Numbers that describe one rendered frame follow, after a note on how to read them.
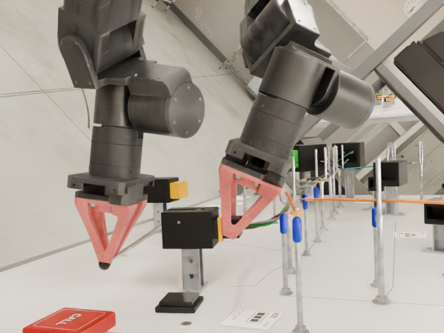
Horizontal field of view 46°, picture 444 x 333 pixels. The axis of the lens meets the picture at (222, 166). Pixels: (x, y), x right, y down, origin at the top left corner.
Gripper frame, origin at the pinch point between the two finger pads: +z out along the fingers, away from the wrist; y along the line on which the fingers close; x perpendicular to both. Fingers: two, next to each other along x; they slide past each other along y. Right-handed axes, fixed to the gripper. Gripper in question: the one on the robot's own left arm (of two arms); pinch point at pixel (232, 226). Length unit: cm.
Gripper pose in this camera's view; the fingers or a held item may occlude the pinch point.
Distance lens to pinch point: 57.5
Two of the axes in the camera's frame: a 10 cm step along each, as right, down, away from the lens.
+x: -9.2, -3.7, 1.2
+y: 1.6, -0.9, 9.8
